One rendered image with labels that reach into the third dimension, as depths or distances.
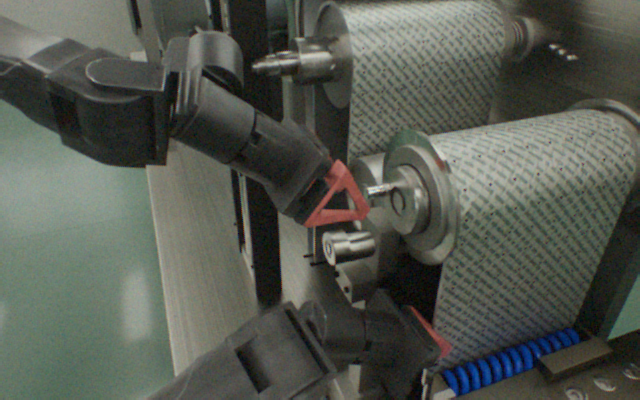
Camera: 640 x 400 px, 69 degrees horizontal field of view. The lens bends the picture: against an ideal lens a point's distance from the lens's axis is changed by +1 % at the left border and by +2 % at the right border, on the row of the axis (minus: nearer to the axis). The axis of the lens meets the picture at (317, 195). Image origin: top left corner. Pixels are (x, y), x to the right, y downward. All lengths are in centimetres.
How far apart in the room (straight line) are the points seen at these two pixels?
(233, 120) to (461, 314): 34
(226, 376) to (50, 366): 182
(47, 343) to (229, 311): 148
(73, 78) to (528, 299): 53
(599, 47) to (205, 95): 55
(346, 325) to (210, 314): 45
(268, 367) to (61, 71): 28
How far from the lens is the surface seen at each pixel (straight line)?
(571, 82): 78
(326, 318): 44
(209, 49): 44
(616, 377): 70
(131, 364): 206
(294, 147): 41
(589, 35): 76
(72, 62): 41
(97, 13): 594
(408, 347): 51
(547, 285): 63
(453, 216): 45
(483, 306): 58
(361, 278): 56
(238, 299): 88
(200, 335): 84
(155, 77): 38
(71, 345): 222
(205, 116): 37
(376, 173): 59
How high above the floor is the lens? 151
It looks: 32 degrees down
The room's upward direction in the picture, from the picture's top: straight up
